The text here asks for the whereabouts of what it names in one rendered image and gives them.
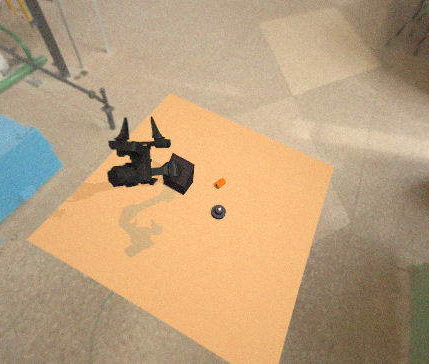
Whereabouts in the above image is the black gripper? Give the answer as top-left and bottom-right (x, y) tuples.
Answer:
(108, 117), (171, 166)

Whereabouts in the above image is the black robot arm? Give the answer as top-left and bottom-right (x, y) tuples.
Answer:
(107, 141), (184, 188)

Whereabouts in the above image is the orange knob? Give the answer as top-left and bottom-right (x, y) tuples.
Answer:
(214, 178), (226, 189)

